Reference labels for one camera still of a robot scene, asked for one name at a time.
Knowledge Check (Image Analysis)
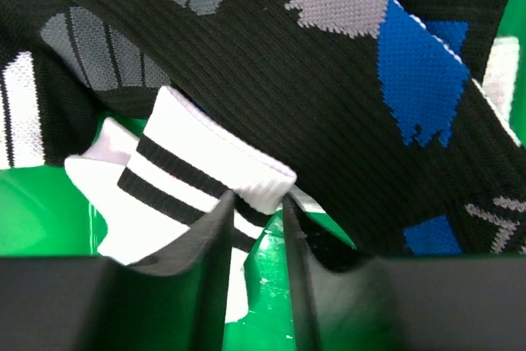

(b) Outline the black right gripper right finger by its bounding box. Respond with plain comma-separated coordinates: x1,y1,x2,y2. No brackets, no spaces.
282,196,525,350

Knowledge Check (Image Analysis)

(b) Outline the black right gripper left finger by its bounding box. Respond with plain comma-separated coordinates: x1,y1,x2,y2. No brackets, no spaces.
1,192,235,350

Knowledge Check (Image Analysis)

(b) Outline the white sock with black stripes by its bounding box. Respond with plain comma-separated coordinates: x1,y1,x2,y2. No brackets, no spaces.
64,86,297,322

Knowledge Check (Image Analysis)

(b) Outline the green plastic tray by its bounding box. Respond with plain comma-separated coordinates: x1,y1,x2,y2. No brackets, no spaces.
0,0,526,351

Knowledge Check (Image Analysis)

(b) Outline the black sock with blue pattern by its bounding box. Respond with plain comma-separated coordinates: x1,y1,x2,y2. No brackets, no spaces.
1,44,98,170

